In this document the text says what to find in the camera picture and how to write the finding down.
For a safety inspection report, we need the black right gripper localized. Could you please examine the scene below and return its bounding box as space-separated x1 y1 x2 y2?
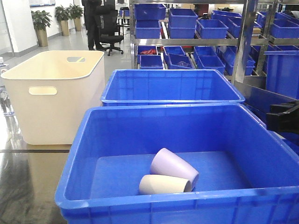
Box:
266 100 299 134

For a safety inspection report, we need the lavender plastic cup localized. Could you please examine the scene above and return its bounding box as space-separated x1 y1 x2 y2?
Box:
150 148 199 190

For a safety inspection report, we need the beige plastic cup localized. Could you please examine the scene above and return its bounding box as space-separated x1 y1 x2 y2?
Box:
139 175 192 195

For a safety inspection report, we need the tall blue bin right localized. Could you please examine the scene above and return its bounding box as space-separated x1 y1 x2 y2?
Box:
264 50 299 99

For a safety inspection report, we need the large blue bin front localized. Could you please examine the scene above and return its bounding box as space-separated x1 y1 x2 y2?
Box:
55 103 299 224

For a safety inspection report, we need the large blue bin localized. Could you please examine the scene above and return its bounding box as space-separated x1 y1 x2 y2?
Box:
100 69 245 106
55 103 299 224

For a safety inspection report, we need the large blue bin rear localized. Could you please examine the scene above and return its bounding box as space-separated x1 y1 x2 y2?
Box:
100 69 245 106

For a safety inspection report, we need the steel shelf with blue bins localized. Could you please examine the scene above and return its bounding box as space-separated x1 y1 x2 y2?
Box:
129 0 299 77

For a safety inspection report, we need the black office chair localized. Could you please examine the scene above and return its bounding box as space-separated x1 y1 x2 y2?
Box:
94 5 124 56

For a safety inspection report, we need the person in dark clothes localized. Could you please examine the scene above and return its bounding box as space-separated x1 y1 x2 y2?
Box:
81 0 103 50

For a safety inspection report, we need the potted plant gold pot right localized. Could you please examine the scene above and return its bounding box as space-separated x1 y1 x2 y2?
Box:
69 4 83 32

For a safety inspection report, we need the potted plant gold pot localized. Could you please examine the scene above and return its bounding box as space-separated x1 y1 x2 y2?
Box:
69 4 83 32
55 5 70 36
31 10 52 47

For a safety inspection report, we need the cream plastic basket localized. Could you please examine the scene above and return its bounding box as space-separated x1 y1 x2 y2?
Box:
1 50 105 145

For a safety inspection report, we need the potted plant gold pot middle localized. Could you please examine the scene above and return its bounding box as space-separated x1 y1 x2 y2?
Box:
55 5 70 36

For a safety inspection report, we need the potted plant gold pot left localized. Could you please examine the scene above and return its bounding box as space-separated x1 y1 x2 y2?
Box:
31 10 52 47

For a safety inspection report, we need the clear water bottle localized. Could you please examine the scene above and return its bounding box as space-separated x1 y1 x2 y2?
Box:
0 57 14 117

